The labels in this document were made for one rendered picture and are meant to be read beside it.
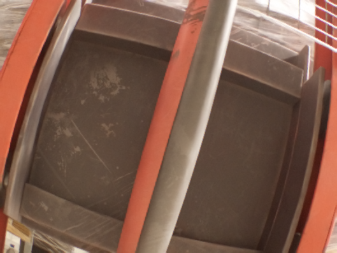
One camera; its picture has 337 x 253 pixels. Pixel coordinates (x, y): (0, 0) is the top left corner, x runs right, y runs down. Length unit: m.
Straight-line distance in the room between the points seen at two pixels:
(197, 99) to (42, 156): 0.37
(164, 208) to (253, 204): 0.35
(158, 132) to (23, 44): 0.25
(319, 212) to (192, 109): 0.28
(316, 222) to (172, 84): 0.30
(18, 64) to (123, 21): 0.25
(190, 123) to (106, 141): 0.32
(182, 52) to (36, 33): 0.23
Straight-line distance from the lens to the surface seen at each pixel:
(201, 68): 0.62
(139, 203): 0.75
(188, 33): 0.82
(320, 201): 0.78
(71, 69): 0.95
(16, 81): 0.75
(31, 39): 0.78
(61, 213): 0.84
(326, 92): 0.88
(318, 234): 0.78
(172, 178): 0.60
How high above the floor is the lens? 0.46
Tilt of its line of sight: 17 degrees up
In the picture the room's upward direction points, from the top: 16 degrees clockwise
